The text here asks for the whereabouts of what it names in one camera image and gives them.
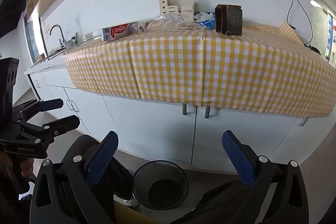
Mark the brown cardboard box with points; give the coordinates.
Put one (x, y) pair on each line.
(232, 20)

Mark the clear plastic bag black print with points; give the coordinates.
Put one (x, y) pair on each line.
(141, 27)

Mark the red white toothpaste box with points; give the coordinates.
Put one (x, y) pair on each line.
(119, 31)

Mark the white paper sign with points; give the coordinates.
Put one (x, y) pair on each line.
(47, 31)

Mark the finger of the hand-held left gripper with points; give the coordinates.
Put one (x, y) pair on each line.
(64, 124)
(52, 103)

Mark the steel sink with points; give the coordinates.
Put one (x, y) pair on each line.
(52, 54)

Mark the blue wall poster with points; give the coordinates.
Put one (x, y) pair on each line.
(331, 37)

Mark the beige desk organizer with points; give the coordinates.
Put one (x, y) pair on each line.
(183, 7)

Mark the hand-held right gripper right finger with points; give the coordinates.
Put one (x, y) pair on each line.
(239, 158)

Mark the chrome faucet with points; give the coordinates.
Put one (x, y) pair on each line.
(63, 39)

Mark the person's left forearm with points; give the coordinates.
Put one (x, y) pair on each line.
(13, 208)

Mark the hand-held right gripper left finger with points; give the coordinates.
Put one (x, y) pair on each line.
(102, 158)

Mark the black mesh wastebasket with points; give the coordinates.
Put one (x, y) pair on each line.
(168, 190)

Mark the small black device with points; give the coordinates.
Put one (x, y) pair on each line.
(312, 48)

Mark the window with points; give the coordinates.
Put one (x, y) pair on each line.
(34, 40)

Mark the yellow checked tablecloth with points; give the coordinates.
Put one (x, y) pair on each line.
(210, 69)

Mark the person's left hand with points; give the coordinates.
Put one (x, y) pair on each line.
(26, 167)

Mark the yellow chair seat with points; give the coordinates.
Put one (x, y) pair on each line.
(131, 216)

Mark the blue plastic bag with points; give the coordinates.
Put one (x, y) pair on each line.
(208, 24)

